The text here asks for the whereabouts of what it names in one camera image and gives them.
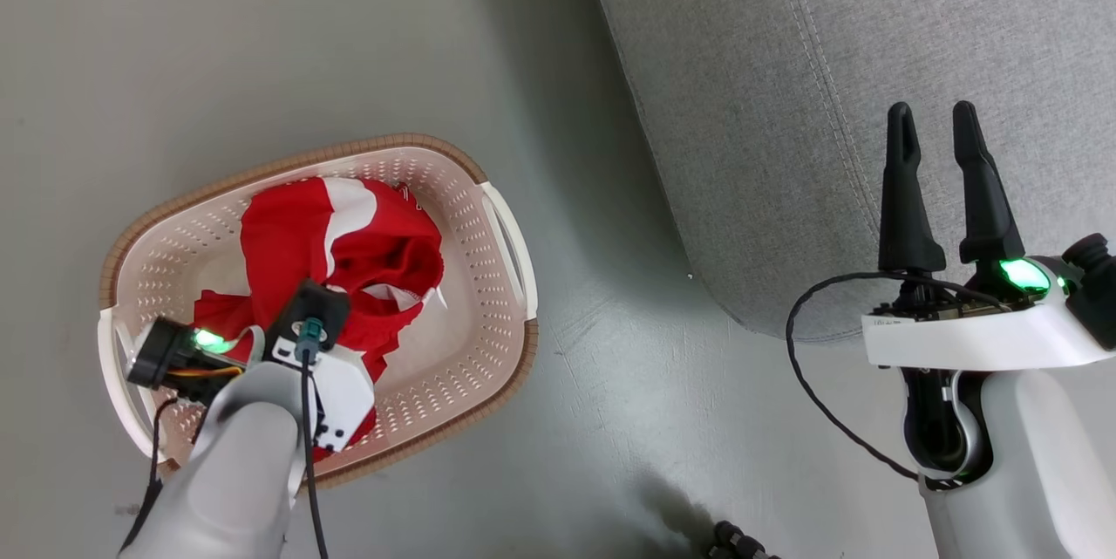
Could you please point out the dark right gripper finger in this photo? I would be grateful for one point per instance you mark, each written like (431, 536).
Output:
(907, 219)
(985, 210)

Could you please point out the white perforated laundry basket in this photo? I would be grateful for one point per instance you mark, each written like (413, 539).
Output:
(453, 297)

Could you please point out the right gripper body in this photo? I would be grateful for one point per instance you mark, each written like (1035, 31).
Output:
(976, 337)

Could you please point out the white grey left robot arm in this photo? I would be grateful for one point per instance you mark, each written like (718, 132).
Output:
(227, 480)

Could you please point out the grey fabric sofa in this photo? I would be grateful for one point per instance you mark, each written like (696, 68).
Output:
(785, 105)

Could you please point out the red shorts white trim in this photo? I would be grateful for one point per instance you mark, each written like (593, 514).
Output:
(392, 254)

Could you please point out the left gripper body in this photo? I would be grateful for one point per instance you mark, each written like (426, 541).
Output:
(344, 393)

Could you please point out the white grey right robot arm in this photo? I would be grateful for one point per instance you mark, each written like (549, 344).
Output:
(1046, 472)

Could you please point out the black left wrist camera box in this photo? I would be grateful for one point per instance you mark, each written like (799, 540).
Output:
(309, 306)

